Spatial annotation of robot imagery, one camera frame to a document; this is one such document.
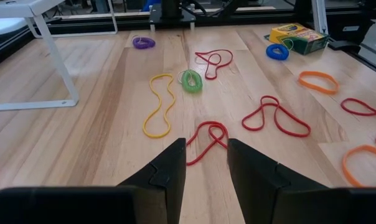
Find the green coil wristband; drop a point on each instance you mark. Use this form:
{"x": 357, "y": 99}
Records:
{"x": 199, "y": 82}

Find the orange rubber band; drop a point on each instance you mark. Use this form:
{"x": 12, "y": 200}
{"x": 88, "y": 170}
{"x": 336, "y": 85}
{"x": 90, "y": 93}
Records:
{"x": 315, "y": 72}
{"x": 345, "y": 168}

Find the purple coil wristband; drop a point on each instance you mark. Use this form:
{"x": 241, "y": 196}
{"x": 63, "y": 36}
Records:
{"x": 136, "y": 45}

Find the blue coil wristband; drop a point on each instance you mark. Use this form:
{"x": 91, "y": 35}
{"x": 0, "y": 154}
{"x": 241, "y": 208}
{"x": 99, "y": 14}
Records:
{"x": 269, "y": 53}

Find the yellow green crayon box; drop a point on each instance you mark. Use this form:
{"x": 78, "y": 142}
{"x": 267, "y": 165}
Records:
{"x": 300, "y": 37}

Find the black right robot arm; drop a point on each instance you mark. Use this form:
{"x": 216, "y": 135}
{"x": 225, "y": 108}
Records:
{"x": 171, "y": 9}

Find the red rubber band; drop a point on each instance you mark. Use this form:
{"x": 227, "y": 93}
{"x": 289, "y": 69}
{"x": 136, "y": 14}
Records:
{"x": 362, "y": 114}
{"x": 218, "y": 140}
{"x": 196, "y": 54}
{"x": 297, "y": 135}

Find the silver aluminium post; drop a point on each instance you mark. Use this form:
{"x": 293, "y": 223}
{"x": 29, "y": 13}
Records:
{"x": 319, "y": 15}

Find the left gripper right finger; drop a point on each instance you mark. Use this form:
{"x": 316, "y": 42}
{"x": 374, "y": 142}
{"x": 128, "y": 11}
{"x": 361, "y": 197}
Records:
{"x": 262, "y": 186}

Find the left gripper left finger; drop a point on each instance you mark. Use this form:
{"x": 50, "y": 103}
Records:
{"x": 166, "y": 186}

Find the white perforated shelf riser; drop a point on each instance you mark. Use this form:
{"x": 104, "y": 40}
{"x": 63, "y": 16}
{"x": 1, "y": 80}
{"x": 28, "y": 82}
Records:
{"x": 20, "y": 6}

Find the yellow rubber band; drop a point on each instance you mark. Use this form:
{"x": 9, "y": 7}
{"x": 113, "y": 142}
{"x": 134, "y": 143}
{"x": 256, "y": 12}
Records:
{"x": 157, "y": 136}

